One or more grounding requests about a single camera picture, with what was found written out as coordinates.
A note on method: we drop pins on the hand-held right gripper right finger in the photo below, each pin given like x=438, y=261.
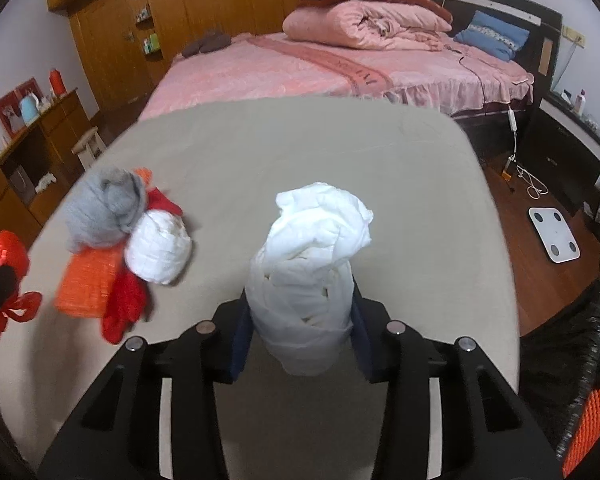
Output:
x=362, y=350

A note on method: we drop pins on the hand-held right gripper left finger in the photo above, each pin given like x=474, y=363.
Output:
x=240, y=355

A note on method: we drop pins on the white foam wrap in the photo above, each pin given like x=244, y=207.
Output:
x=305, y=270

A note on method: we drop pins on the trash bin with black bag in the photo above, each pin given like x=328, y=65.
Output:
x=565, y=350

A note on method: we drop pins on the orange mesh bag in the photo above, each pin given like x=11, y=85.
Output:
x=87, y=280

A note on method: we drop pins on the white foam fruit net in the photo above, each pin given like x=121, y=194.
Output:
x=157, y=247

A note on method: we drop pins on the grey wool ball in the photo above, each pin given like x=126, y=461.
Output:
x=105, y=205

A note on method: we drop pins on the small wooden stool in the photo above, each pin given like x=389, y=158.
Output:
x=87, y=145

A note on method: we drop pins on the wooden dresser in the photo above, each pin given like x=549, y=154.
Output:
x=60, y=120

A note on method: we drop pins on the pale blue kettle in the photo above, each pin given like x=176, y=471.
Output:
x=29, y=109

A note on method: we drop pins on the red thermos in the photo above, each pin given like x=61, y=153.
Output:
x=57, y=82

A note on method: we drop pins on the white bathroom scale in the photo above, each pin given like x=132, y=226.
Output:
x=554, y=232

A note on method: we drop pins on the yellow power strip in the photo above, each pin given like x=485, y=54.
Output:
x=508, y=169

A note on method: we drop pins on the orange foam fruit net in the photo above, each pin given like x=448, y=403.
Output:
x=597, y=420

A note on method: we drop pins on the black and white nightstand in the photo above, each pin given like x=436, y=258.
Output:
x=565, y=160

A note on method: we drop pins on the bed with pink sheet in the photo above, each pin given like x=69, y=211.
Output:
x=280, y=70

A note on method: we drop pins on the brown plush slipper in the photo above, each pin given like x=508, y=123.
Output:
x=215, y=41
x=194, y=49

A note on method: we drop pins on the folded pink quilt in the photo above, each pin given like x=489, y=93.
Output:
x=330, y=25

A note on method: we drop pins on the white bottle with red cap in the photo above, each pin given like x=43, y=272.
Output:
x=579, y=102

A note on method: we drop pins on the wooden wardrobe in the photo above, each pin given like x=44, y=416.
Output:
x=220, y=10

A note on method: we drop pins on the blue pillow with patterned band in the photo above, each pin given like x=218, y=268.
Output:
x=495, y=20

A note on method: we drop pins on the red photo frame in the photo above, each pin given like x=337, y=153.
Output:
x=5, y=110

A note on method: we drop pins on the wall power outlet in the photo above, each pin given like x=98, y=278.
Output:
x=573, y=35

